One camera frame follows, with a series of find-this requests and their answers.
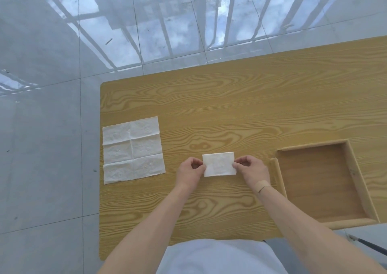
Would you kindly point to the person's left hand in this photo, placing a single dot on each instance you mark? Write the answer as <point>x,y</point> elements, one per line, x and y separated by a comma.
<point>186,175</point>

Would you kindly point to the person's right hand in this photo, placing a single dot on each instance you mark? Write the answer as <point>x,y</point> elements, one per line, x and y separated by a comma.
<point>254,172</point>

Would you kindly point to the person's left thumb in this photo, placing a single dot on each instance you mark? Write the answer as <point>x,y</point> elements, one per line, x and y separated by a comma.
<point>200,168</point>

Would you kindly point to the person's right thumb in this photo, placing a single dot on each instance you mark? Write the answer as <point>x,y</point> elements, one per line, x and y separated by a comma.
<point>238,166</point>

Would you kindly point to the white paper napkin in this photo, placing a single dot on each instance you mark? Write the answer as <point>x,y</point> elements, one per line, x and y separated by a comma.
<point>133,150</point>
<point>219,164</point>

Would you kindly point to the person's right forearm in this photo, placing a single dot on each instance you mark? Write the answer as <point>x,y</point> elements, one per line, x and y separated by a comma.
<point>305,231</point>

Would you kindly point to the person's left forearm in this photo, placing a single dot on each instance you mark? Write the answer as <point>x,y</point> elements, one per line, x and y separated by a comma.
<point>151,231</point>

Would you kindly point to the beige adhesive bandage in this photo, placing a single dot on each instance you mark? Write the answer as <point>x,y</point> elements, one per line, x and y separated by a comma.
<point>261,186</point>

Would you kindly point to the unfolded white paper napkin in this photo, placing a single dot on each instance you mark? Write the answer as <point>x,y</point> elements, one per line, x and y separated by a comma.
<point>133,150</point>

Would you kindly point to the square wooden tray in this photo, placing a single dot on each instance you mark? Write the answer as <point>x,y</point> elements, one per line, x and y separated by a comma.
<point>317,183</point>

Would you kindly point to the person's white shirt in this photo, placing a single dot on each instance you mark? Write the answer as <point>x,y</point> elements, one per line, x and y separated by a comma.
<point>217,258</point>

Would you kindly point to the black rod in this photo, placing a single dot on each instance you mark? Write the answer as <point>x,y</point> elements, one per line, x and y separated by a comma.
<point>370,245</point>

